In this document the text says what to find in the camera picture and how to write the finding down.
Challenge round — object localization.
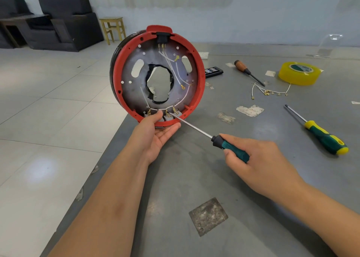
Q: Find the yellow tape roll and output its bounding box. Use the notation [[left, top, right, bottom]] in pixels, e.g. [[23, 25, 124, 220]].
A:
[[279, 62, 324, 86]]

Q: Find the small wooden stool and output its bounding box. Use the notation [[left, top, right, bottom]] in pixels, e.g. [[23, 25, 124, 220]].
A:
[[99, 17, 127, 45]]

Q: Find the teal handle screwdriver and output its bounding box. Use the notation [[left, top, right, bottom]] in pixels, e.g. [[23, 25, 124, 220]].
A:
[[167, 114, 251, 164]]

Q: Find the black sofa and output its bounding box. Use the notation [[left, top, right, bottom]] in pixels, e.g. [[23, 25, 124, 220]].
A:
[[0, 0, 35, 49]]

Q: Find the crumpled white tape piece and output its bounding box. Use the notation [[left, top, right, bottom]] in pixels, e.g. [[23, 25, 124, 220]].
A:
[[235, 104, 265, 118]]

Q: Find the red round appliance base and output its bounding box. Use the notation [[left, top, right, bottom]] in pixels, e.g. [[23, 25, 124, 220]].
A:
[[109, 25, 207, 128]]

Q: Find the green yellow handle screwdriver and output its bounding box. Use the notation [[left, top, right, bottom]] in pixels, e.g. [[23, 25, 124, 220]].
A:
[[283, 104, 350, 156]]

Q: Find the black armchair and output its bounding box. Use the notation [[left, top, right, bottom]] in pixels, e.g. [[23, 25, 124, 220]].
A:
[[25, 0, 105, 52]]

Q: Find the black remote control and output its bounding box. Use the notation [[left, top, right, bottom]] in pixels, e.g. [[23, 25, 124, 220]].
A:
[[205, 66, 224, 78]]

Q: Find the person's left forearm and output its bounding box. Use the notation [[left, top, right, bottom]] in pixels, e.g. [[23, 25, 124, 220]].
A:
[[51, 144, 153, 257]]

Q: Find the person's right hand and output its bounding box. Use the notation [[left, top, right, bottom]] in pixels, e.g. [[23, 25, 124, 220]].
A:
[[219, 134, 309, 202]]

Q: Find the dark coffee table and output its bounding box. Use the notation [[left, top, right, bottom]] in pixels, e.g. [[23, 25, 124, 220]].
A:
[[0, 15, 54, 49]]

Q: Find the orange handle screwdriver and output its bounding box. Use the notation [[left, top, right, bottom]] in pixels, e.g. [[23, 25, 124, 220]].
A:
[[234, 60, 266, 86]]

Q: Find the person's left hand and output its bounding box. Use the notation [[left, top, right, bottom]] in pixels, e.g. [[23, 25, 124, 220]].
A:
[[126, 110, 182, 166]]

